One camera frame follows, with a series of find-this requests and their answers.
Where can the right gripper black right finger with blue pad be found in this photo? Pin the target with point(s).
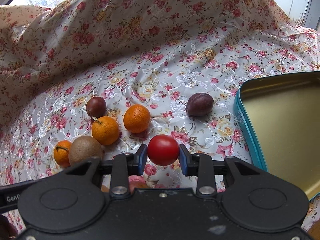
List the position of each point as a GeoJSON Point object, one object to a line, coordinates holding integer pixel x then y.
{"type": "Point", "coordinates": [204, 168]}

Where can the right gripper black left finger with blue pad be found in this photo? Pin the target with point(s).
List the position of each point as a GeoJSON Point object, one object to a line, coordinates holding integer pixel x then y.
{"type": "Point", "coordinates": [121, 167]}

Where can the orange mandarin with stem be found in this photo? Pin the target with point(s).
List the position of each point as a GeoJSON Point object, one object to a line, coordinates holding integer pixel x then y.
{"type": "Point", "coordinates": [105, 130]}

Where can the red cherry tomato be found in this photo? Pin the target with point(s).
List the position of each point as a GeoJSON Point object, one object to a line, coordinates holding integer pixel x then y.
{"type": "Point", "coordinates": [163, 150]}

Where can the brown kiwi fruit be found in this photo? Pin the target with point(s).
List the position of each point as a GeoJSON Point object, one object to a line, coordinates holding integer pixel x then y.
{"type": "Point", "coordinates": [84, 147]}

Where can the dark purple plum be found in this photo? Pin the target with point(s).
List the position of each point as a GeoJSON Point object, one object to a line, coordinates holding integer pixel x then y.
{"type": "Point", "coordinates": [199, 104]}

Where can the small orange mandarin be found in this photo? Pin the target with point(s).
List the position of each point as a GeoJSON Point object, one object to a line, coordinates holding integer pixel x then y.
{"type": "Point", "coordinates": [61, 153]}

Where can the dark red passion fruit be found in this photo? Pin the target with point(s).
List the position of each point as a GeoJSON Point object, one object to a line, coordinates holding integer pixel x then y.
{"type": "Point", "coordinates": [96, 107]}

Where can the teal gold metal tray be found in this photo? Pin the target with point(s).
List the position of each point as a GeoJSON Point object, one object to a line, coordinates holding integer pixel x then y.
{"type": "Point", "coordinates": [279, 118]}

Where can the floral pattern cloth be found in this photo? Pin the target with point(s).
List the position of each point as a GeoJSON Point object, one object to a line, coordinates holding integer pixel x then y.
{"type": "Point", "coordinates": [156, 53]}

